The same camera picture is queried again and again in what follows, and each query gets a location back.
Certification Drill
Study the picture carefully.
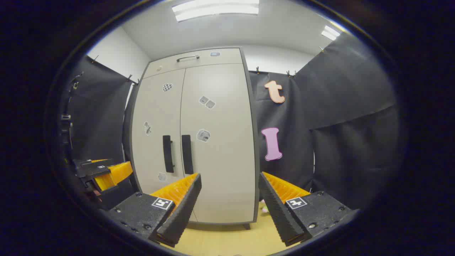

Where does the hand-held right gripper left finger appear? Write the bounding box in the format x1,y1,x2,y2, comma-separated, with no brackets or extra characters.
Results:
107,173,202,247

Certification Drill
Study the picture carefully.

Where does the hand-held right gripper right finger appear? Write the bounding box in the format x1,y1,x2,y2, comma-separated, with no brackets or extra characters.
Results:
258,172,358,246

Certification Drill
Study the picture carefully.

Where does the black door handle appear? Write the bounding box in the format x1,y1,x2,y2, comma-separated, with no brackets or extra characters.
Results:
162,135,175,174
181,134,194,175

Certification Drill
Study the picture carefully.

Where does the grey cabinet door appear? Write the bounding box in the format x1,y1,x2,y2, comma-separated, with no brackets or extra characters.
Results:
131,69,194,223
180,63,257,224

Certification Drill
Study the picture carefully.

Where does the grey double-door shoe cabinet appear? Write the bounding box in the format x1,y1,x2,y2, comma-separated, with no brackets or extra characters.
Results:
123,47,261,230

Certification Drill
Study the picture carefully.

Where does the black backdrop cloth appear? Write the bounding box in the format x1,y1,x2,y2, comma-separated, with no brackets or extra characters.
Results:
66,55,139,210
249,32,404,215

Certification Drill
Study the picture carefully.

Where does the long ceiling light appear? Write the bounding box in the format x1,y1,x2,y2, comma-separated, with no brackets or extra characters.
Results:
172,0,260,22

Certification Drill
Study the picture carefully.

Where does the small ceiling light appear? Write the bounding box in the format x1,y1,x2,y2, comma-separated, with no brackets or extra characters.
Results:
321,25,341,41

